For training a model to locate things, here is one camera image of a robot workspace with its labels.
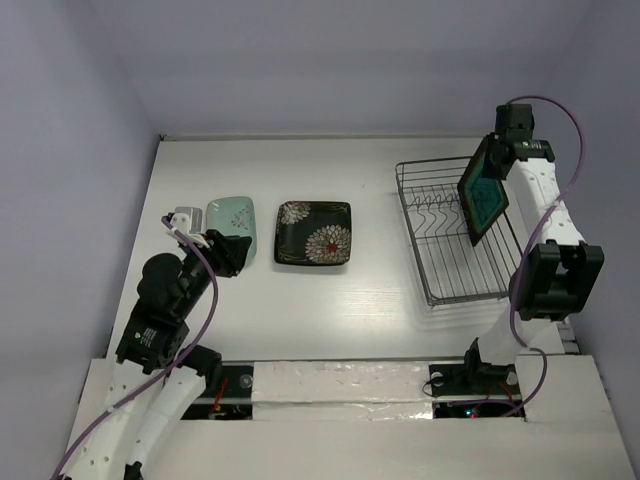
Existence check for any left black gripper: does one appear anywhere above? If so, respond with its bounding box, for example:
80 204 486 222
177 227 252 315

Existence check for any light green plate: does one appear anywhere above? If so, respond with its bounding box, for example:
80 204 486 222
205 196 257 265

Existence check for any dark green square plate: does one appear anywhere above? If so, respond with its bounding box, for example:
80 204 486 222
456 135 509 246

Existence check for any black floral square plate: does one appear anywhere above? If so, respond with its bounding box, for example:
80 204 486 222
274 202 287 264

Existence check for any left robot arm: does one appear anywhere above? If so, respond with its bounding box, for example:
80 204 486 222
53 227 253 479

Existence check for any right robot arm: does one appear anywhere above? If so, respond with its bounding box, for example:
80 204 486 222
457 95 605 392

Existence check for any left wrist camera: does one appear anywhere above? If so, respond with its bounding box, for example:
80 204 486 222
166 206 206 246

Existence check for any wire dish rack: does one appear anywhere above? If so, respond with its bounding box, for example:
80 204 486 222
395 156 521 307

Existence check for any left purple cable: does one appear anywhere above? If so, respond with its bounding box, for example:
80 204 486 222
49 215 220 480

